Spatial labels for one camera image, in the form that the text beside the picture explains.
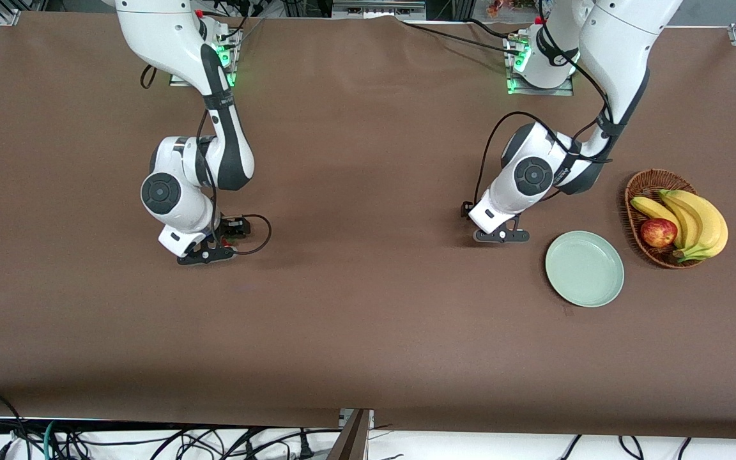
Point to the grey background device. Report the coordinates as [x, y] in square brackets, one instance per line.
[374, 9]

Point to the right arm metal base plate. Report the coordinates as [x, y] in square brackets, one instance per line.
[232, 80]

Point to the yellow banana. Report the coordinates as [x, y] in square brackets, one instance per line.
[652, 207]
[687, 220]
[713, 223]

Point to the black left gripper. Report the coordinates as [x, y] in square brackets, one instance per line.
[463, 211]

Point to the brown wicker basket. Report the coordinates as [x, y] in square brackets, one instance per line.
[631, 223]

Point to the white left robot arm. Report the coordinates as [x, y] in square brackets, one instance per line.
[623, 45]

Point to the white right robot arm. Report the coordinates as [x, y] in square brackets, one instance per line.
[170, 38]

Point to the black power plug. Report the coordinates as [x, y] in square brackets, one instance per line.
[305, 450]

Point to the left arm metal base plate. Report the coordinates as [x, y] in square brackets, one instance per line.
[521, 90]

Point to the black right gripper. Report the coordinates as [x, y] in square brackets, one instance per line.
[232, 227]

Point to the brown table cover sheet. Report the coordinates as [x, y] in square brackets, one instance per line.
[368, 319]

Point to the red apple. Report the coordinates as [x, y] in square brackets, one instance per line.
[659, 232]

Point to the pale green plate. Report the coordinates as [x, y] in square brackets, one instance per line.
[585, 268]

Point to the aluminium frame profile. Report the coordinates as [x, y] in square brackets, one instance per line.
[352, 441]

